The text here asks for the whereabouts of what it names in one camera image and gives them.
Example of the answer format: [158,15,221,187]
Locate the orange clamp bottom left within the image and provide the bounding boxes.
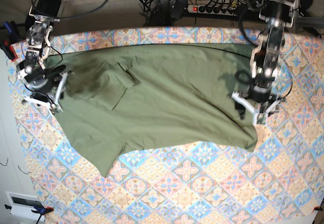
[5,204,54,215]

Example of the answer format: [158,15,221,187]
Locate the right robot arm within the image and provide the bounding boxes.
[17,0,68,107]

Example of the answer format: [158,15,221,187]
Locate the patterned tile tablecloth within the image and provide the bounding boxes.
[1,34,323,223]

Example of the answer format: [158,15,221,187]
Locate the olive green t-shirt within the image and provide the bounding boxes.
[47,44,258,176]

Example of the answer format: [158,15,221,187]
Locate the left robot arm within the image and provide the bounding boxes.
[231,0,298,125]

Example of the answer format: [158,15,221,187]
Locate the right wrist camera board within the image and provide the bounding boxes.
[50,104,62,114]

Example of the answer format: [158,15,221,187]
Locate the white power strip red switch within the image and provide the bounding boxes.
[187,5,235,16]

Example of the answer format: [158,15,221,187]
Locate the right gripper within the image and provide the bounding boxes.
[24,65,67,102]

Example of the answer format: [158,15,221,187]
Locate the tangled black cables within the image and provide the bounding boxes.
[138,0,188,27]

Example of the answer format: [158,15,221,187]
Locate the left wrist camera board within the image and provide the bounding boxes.
[253,113,268,126]

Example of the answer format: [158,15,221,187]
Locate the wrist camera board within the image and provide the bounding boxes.
[253,113,268,126]
[50,104,62,114]

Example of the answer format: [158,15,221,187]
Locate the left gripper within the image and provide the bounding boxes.
[235,78,272,120]

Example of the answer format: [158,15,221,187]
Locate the blue clamp left edge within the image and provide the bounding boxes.
[1,21,19,61]

